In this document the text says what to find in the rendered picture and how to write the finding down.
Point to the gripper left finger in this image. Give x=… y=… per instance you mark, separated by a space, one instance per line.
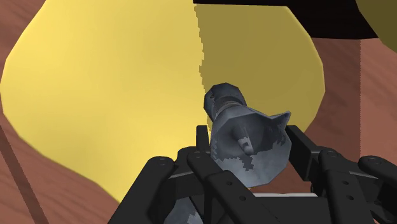
x=161 y=186

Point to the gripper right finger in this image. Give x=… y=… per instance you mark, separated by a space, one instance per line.
x=341 y=186

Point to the grey-blue funnel-shaped object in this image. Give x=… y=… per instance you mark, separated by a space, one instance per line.
x=263 y=167

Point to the large yellow round object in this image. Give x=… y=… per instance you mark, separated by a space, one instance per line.
x=93 y=93

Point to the dark yellow round object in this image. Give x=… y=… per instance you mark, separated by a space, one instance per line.
x=384 y=18

